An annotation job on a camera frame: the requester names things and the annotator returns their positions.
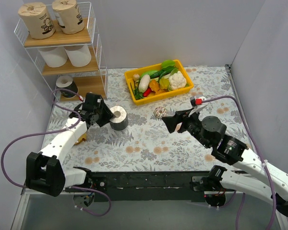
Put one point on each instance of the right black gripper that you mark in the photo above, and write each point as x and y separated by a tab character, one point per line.
182	121

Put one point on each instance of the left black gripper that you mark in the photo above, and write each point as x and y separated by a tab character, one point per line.
100	112

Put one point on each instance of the black roll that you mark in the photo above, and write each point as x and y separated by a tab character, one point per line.
120	120
66	82

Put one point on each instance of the white toilet paper roll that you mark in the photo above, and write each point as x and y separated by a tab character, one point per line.
54	57
79	56

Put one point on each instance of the brown paper roll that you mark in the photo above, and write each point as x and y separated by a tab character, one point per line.
37	19
68	16

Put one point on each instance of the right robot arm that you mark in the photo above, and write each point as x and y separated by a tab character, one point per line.
267	183

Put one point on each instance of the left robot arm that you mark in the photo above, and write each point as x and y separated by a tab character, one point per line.
44	170

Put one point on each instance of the toast bread slice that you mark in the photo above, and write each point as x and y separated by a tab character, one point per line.
81	139

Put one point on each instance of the floral table mat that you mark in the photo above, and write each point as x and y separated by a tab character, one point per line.
146	144

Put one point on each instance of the green herb sprig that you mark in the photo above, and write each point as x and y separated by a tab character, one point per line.
137	89

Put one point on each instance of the red chili pepper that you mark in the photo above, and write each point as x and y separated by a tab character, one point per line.
147	92

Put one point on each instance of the orange yellow pepper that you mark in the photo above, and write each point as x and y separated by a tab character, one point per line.
154	85

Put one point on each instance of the white cauliflower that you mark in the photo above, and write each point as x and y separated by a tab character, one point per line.
177	81

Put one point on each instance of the yellow plastic bin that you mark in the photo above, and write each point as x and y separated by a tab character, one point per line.
163	80

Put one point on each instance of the white radish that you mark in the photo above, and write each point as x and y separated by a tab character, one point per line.
144	82

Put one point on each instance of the small mushroom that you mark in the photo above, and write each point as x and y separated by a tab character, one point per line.
136	77

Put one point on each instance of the green cucumber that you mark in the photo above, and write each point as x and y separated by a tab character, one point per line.
156	74

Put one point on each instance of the green leafy vegetable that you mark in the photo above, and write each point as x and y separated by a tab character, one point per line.
167	64

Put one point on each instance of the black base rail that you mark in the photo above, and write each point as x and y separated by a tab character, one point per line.
146	186

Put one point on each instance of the white wire wooden shelf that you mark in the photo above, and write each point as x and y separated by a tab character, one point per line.
92	77

